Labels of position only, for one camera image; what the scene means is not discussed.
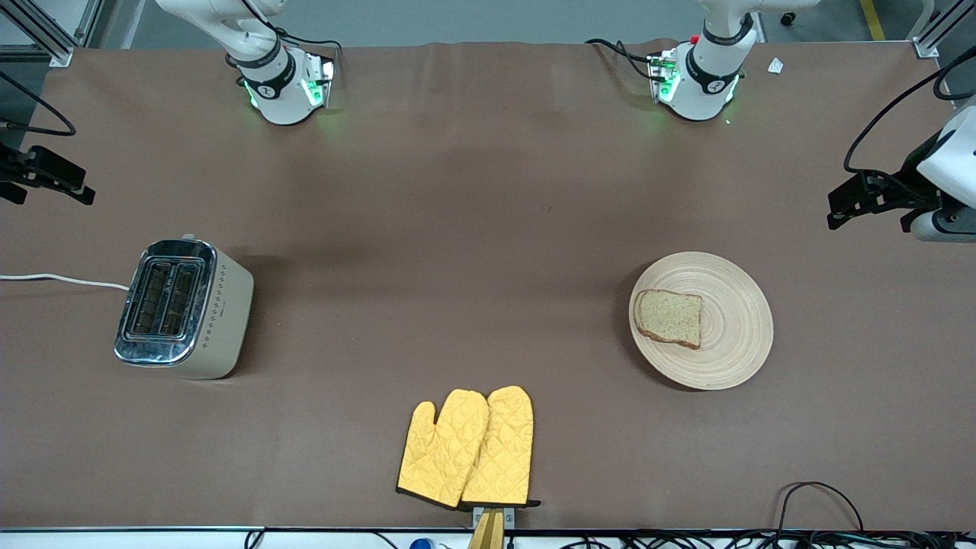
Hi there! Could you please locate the round wooden plate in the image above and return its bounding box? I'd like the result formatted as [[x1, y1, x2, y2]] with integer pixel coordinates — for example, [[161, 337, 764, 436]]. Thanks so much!
[[628, 252, 775, 392]]

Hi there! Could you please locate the slice of bread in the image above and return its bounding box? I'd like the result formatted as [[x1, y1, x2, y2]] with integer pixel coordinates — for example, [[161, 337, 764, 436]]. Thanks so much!
[[634, 289, 704, 351]]

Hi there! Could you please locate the chrome and cream toaster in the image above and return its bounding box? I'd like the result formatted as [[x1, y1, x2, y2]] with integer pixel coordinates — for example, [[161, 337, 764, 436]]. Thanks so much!
[[114, 233, 255, 380]]

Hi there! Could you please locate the brown table cover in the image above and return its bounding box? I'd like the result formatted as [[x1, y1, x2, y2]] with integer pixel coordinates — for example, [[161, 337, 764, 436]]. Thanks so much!
[[0, 40, 976, 532]]

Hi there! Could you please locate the yellow quilted oven mitt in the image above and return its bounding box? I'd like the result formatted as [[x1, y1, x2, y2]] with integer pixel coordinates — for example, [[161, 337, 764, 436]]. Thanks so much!
[[461, 385, 542, 510], [396, 389, 490, 510]]

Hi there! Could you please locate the tan wooden stick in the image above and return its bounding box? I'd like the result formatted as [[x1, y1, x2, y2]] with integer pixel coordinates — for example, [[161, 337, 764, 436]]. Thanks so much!
[[467, 509, 506, 549]]

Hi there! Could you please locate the white toaster power cable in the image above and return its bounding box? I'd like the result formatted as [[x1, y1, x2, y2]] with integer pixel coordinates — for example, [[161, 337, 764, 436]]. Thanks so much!
[[0, 272, 130, 292]]

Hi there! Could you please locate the aluminium frame profile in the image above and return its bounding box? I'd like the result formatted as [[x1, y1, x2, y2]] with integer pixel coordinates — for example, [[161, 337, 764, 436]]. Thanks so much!
[[911, 0, 976, 59], [0, 0, 104, 68]]

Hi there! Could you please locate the black looped cable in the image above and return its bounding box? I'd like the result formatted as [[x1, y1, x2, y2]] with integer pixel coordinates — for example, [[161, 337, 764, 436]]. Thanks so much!
[[776, 481, 866, 535]]

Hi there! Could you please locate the black arm base cable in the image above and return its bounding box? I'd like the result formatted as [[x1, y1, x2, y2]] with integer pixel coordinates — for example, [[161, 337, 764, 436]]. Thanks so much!
[[585, 37, 658, 81], [271, 27, 344, 58]]

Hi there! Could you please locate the black cable bundle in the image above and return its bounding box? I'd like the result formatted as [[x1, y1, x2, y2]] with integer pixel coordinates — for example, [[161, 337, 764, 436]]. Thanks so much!
[[557, 530, 976, 549]]

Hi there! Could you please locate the grey metal bracket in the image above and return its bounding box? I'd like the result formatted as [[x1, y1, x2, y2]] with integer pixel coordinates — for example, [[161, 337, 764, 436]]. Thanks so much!
[[472, 505, 516, 530]]

